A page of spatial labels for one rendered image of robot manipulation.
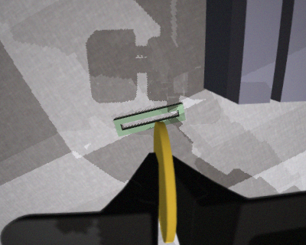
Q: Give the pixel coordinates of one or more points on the dark grey box side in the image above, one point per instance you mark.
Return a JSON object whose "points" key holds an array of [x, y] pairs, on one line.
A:
{"points": [[217, 46]]}

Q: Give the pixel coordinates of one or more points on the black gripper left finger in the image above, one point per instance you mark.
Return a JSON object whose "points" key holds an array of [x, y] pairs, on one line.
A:
{"points": [[130, 218]]}

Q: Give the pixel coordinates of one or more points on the gold coin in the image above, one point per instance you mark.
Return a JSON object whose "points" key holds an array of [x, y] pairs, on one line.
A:
{"points": [[167, 188]]}

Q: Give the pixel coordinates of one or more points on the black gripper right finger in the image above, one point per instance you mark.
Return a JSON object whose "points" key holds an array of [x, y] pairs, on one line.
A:
{"points": [[207, 213]]}

